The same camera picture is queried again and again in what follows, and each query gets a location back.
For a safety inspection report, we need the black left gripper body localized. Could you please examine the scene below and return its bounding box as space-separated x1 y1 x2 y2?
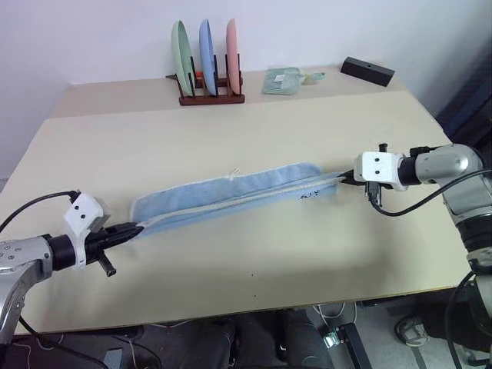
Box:
84 225 119 278

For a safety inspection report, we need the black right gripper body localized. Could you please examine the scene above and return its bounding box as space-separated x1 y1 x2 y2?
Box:
346 143 389 191

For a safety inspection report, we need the light blue towel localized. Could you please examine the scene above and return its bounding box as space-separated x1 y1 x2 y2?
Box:
128 161 343 241

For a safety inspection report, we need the dark wooden plate rack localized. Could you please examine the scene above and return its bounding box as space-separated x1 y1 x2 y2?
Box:
165 52 246 108

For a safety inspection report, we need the green plate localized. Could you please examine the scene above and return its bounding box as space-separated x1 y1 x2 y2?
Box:
171 20 194 98

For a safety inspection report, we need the black table leg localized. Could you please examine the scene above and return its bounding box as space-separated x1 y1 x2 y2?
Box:
325 321 373 369

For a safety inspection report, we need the blue plate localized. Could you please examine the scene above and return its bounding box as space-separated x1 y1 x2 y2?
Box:
198 18 218 95

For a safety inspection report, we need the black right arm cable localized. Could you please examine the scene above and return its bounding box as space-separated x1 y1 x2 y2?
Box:
364 168 492 218

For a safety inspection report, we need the black rectangular box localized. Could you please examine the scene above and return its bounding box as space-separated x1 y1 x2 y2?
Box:
340 56 397 89

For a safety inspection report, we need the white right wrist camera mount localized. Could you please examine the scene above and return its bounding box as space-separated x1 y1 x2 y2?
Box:
353 151 409 192

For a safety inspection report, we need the grey sneaker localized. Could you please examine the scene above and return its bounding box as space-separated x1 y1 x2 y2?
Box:
395 314 431 348

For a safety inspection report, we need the thin white wire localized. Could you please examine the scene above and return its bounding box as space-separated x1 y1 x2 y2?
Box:
314 302 359 336

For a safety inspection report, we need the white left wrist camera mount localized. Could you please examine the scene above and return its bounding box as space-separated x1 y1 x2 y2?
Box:
62 192 111 271

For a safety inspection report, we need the small pale green item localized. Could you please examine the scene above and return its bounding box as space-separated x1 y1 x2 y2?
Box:
302 71 327 86

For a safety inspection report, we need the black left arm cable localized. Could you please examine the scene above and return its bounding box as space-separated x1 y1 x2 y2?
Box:
0 189 81 234

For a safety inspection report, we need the pink plate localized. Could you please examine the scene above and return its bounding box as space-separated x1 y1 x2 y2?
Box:
225 18 241 95

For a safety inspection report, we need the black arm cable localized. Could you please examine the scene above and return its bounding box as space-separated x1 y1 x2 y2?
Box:
0 189 81 234
364 168 492 218

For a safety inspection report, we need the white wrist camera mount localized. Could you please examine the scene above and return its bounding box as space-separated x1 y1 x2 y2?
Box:
62 192 111 271
353 151 409 192

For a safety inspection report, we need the black looping body cable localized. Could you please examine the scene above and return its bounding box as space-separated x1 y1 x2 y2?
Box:
445 268 486 369

